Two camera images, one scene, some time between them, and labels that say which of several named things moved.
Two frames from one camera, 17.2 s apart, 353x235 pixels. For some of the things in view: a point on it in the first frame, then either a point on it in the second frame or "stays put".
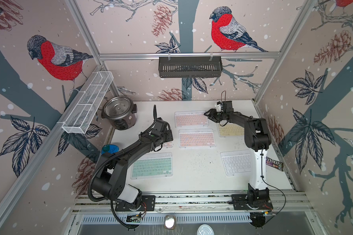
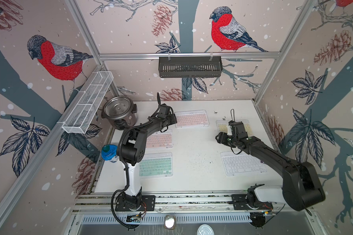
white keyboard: (236, 162) stays put
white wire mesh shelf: (88, 99) stays put
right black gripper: (213, 113) to (221, 138)
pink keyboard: (196, 138) to (191, 118)
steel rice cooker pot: (121, 111) stays put
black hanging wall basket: (189, 68) stays put
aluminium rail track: (294, 203) stays put
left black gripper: (169, 133) to (173, 119)
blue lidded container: (110, 148) stays put
